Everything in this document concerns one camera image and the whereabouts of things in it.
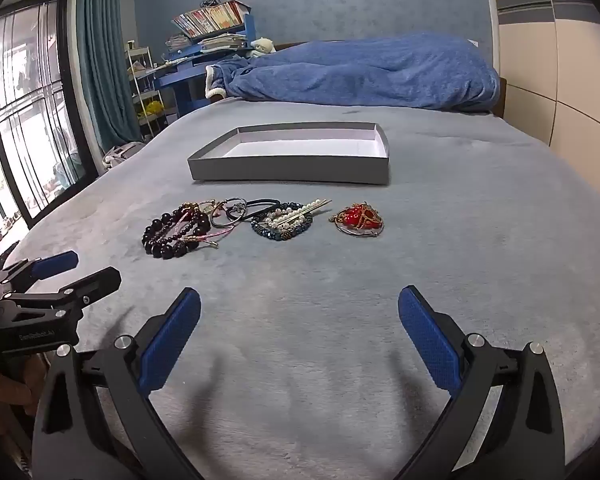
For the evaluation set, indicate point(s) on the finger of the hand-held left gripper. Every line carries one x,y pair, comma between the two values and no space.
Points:
97,280
55,263

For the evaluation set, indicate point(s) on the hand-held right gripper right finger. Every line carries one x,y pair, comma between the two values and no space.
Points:
430,345

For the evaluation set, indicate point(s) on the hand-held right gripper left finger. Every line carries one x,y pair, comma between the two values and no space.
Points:
170,345

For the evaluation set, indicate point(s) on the red heart pendant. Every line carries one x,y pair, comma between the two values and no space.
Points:
355,219

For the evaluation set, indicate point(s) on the gold hairpin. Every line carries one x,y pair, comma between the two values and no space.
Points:
315,206

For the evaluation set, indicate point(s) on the grey cardboard box tray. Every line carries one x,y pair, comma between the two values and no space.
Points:
280,167

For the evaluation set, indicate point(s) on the person's left hand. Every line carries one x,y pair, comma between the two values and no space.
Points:
5,402

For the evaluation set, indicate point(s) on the black framed window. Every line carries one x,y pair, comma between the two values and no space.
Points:
30,110

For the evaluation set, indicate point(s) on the white storage cart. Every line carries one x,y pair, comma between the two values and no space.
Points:
147,95

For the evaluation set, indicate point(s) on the teal curtain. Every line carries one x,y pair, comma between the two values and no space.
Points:
105,60

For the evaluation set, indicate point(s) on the blue desk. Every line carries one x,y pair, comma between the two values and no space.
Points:
180,82

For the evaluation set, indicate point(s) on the wooden headboard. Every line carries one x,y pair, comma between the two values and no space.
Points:
502,97

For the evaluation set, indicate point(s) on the stack of papers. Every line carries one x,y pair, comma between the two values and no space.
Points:
220,41

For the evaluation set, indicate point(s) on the blue blanket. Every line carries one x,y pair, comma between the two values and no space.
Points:
355,75

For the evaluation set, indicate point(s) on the row of books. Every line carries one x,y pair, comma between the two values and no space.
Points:
210,17

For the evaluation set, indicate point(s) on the white plush toy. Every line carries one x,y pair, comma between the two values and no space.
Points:
262,46

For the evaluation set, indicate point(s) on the beige wardrobe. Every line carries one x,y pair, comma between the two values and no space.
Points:
555,60

